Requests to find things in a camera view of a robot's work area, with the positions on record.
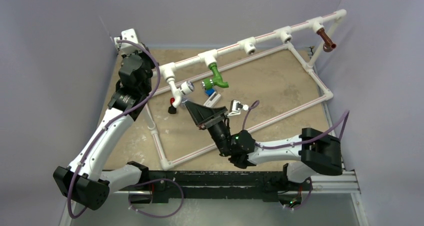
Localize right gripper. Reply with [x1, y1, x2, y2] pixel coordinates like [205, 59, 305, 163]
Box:
[184, 102, 232, 157]

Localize green water faucet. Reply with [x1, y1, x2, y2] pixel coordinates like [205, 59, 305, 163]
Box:
[201, 62, 229, 90]

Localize black faucet red knob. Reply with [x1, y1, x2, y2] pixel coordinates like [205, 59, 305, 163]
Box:
[167, 97, 177, 115]

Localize white faucet blue handle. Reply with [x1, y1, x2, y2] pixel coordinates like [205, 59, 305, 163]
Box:
[203, 88, 222, 108]

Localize white pipe frame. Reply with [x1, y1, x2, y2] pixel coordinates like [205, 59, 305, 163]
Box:
[142, 9, 347, 171]

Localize brown water faucet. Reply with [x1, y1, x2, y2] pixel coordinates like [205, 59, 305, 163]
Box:
[316, 28, 337, 53]

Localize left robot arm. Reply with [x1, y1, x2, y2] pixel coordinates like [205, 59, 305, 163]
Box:
[53, 50, 159, 218]

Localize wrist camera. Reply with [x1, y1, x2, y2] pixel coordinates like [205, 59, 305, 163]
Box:
[227, 99, 249, 117]
[113, 28, 139, 56]

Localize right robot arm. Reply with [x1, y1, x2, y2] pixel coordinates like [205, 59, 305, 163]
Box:
[185, 100, 343, 190]

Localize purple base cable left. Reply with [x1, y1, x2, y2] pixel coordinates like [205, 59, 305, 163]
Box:
[128, 178, 185, 219]

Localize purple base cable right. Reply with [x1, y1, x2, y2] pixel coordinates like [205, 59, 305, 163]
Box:
[283, 177, 314, 212]

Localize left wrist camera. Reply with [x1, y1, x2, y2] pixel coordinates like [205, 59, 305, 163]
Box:
[113, 28, 139, 56]

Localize white water faucet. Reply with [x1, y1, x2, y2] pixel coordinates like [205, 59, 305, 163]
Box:
[166, 77, 195, 108]

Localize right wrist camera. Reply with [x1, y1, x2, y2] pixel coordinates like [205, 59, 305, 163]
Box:
[227, 99, 249, 117]

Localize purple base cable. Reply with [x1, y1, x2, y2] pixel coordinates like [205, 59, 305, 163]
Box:
[128, 178, 185, 219]
[283, 177, 314, 212]

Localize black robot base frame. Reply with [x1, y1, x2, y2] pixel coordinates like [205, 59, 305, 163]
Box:
[125, 166, 312, 206]

